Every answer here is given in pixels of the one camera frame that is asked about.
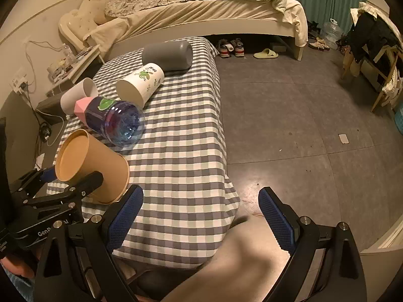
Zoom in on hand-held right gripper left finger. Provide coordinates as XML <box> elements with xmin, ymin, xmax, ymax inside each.
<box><xmin>33</xmin><ymin>184</ymin><xmax>144</xmax><ymax>302</ymax></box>

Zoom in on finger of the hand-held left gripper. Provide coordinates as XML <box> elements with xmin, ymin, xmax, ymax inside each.
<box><xmin>64</xmin><ymin>171</ymin><xmax>104</xmax><ymax>199</ymax></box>
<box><xmin>10</xmin><ymin>166</ymin><xmax>56</xmax><ymax>197</ymax></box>

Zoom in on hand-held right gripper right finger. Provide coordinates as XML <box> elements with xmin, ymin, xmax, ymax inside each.
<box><xmin>258</xmin><ymin>186</ymin><xmax>369</xmax><ymax>302</ymax></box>

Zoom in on brown paper cup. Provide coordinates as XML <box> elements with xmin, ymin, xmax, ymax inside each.
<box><xmin>54</xmin><ymin>129</ymin><xmax>130</xmax><ymax>204</ymax></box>

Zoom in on plain white cup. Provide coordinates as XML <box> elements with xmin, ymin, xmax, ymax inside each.
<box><xmin>60</xmin><ymin>78</ymin><xmax>99</xmax><ymax>116</ymax></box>

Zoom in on white cup with leaf print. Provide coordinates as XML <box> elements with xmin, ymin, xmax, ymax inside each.
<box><xmin>115</xmin><ymin>62</ymin><xmax>165</xmax><ymax>108</ymax></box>

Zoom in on grey cup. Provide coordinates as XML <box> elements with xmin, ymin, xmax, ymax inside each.
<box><xmin>141</xmin><ymin>40</ymin><xmax>193</xmax><ymax>71</ymax></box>

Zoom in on person's leg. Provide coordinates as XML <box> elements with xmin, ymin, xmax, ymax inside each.
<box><xmin>162</xmin><ymin>213</ymin><xmax>297</xmax><ymax>302</ymax></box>

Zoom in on blue water bottle pink cap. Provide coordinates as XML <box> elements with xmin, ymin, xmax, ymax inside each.
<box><xmin>74</xmin><ymin>96</ymin><xmax>146</xmax><ymax>148</ymax></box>

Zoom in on grey white checked tablecloth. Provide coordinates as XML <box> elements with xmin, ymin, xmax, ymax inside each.
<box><xmin>47</xmin><ymin>36</ymin><xmax>242</xmax><ymax>270</ymax></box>

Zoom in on white power strip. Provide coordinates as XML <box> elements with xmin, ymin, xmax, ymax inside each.
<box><xmin>10</xmin><ymin>75</ymin><xmax>29</xmax><ymax>94</ymax></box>

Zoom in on white nightstand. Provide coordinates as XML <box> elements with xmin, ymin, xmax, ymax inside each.
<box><xmin>46</xmin><ymin>44</ymin><xmax>102</xmax><ymax>97</ymax></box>

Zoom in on cream tufted headboard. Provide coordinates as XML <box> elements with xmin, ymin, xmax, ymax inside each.
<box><xmin>58</xmin><ymin>9</ymin><xmax>102</xmax><ymax>48</ymax></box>

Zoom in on blue basket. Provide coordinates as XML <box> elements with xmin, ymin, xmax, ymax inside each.
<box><xmin>393</xmin><ymin>103</ymin><xmax>403</xmax><ymax>143</ymax></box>

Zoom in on pale green slipper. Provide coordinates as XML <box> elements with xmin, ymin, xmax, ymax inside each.
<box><xmin>253</xmin><ymin>48</ymin><xmax>279</xmax><ymax>60</ymax></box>

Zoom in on white red sneaker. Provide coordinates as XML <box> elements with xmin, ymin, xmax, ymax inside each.
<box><xmin>218</xmin><ymin>39</ymin><xmax>235</xmax><ymax>58</ymax></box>
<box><xmin>232</xmin><ymin>38</ymin><xmax>247</xmax><ymax>58</ymax></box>

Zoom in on wooden chair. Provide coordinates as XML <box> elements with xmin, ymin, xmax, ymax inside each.
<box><xmin>341</xmin><ymin>2</ymin><xmax>403</xmax><ymax>113</ymax></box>

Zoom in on beige shoes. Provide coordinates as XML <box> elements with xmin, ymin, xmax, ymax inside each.
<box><xmin>308</xmin><ymin>37</ymin><xmax>332</xmax><ymax>51</ymax></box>

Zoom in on cream bed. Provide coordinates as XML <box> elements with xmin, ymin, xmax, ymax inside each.
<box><xmin>85</xmin><ymin>0</ymin><xmax>309</xmax><ymax>65</ymax></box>

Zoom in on clear water jug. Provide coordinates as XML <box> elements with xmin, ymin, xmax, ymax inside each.
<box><xmin>321</xmin><ymin>18</ymin><xmax>343</xmax><ymax>46</ymax></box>

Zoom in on black jacket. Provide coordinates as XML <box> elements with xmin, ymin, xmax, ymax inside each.
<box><xmin>349</xmin><ymin>12</ymin><xmax>395</xmax><ymax>67</ymax></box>

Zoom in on black cable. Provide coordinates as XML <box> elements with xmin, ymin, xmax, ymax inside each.
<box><xmin>31</xmin><ymin>101</ymin><xmax>54</xmax><ymax>147</ymax></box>

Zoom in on white cable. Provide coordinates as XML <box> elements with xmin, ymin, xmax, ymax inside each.
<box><xmin>24</xmin><ymin>40</ymin><xmax>65</xmax><ymax>86</ymax></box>

